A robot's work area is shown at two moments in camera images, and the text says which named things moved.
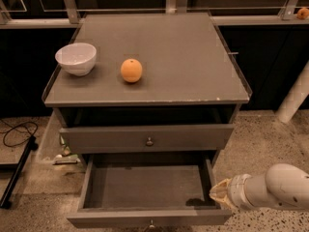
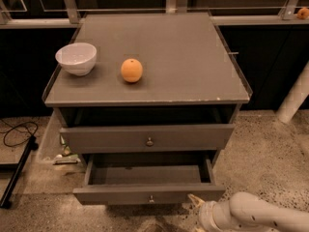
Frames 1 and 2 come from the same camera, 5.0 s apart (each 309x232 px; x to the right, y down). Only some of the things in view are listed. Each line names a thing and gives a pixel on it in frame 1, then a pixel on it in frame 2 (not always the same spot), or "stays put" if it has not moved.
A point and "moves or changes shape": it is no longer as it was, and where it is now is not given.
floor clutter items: (66, 158) stays put
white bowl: (77, 59) stays put
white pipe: (295, 98) stays put
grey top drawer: (146, 138) stays put
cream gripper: (238, 188) → (206, 216)
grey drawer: (148, 191) moves or changes shape
